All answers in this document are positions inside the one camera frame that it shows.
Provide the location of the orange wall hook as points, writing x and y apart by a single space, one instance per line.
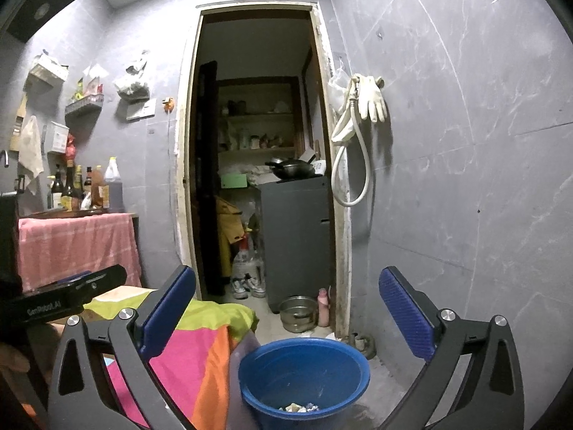
168 104

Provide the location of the white rubber gloves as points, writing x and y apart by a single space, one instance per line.
371 96

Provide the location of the wooden door frame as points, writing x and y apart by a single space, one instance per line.
183 143

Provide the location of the beige hanging cloth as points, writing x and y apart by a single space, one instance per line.
31 152

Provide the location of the red white seasoning packet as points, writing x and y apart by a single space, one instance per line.
94 83

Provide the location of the red plastic bag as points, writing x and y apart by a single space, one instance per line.
70 148

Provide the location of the small white container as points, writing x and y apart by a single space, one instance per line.
319 168

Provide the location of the large cooking oil jug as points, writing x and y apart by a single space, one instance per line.
113 188

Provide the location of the clear plastic jug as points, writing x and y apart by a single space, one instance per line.
245 257

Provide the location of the dark grey cabinet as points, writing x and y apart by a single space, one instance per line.
295 233

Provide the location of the dark bottle white label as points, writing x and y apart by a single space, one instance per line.
56 192

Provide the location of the pink checked cloth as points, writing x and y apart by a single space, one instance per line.
76 246

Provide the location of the heap of wrappers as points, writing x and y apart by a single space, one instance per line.
297 407

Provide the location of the blue plastic bucket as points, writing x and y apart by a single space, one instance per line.
304 376

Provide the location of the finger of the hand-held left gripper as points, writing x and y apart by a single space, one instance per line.
71 277
105 277

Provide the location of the black wok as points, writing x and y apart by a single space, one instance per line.
291 169

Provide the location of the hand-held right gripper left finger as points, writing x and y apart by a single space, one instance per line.
170 309

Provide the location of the green seasoning packet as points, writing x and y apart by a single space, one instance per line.
79 89

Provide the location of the white paper scrap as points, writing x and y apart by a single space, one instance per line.
334 337

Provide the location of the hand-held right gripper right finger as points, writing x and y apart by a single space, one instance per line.
405 316

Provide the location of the white sneaker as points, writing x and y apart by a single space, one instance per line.
239 287
257 285

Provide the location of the wooden chopping board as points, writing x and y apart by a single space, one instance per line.
67 212

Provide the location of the grey wall box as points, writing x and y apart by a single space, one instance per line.
58 136

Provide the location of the person's left hand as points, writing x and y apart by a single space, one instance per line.
40 345

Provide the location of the steel pot on floor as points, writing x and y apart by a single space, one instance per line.
297 318

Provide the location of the soy sauce bottle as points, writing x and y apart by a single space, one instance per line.
88 186

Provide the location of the yellow garment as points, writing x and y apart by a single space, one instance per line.
228 228

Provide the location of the hanging white plastic bag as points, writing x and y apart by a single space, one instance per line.
132 85

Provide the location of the grey wall shelf basket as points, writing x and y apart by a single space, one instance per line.
83 108

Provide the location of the colourful striped blanket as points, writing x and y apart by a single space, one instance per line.
197 345

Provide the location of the pink plastic bottle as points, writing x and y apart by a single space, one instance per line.
323 311

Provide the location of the black range hood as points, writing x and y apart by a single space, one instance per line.
40 4

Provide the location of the green box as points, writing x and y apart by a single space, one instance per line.
233 181

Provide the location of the clear wall plastic bag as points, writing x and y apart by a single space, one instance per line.
338 85

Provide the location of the white plastic wall basket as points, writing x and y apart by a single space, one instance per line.
44 74

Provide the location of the tall dark glass bottle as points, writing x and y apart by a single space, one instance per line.
69 188

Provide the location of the dark wooden door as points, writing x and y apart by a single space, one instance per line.
206 179

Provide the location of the wooden shelf unit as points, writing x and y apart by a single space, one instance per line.
259 116

